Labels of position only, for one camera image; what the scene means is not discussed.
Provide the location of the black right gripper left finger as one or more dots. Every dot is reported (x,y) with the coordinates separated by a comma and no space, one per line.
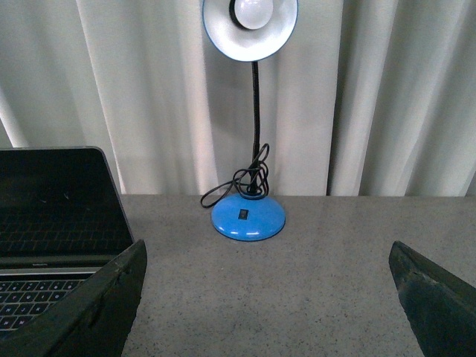
(94,320)

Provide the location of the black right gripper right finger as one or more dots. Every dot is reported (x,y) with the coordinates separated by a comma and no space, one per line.
(439,306)

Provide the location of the grey laptop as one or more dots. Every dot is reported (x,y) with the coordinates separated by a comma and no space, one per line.
(61,221)

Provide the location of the white curtain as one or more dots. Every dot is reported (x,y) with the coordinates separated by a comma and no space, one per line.
(366,98)

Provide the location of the blue desk lamp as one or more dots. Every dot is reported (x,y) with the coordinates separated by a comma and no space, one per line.
(249,31)

